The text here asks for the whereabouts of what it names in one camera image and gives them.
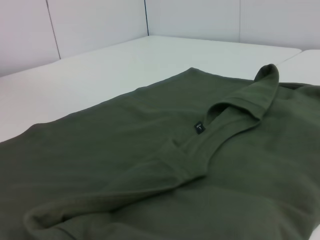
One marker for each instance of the dark green FREE t-shirt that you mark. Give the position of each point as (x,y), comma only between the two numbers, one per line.
(150,175)

